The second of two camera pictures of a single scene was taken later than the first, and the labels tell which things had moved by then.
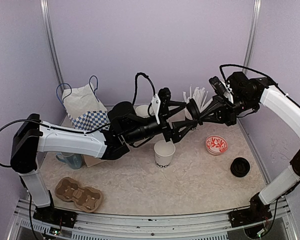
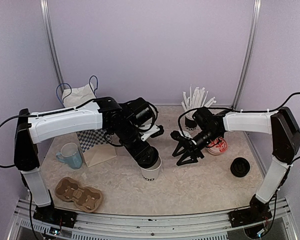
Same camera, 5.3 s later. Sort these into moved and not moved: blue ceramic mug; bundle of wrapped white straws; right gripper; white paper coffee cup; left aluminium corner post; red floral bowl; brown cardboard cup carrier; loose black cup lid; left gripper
Moved: right gripper; left gripper; white paper coffee cup
Not moved: loose black cup lid; blue ceramic mug; left aluminium corner post; red floral bowl; brown cardboard cup carrier; bundle of wrapped white straws
